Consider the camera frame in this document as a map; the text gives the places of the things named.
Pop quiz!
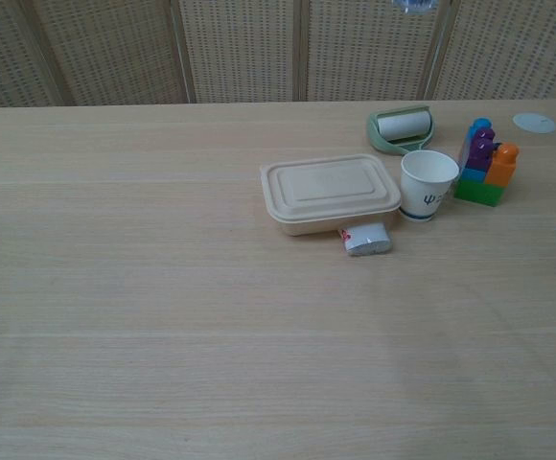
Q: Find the beige lidded lunch box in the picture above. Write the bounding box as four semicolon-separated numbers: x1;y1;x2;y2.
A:
259;152;403;239

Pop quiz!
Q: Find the white tissue pack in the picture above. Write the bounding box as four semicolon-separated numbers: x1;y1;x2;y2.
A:
336;220;396;258

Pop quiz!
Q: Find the white paper cup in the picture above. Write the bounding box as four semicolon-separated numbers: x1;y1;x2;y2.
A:
400;149;461;224

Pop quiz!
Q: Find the green lint roller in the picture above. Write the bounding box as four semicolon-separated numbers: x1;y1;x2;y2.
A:
365;104;439;157

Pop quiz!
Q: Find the woven bamboo folding screen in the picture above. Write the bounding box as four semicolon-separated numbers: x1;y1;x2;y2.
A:
0;0;556;111

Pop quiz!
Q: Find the colourful building block stack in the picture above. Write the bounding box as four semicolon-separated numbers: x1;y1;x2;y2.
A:
452;117;521;208

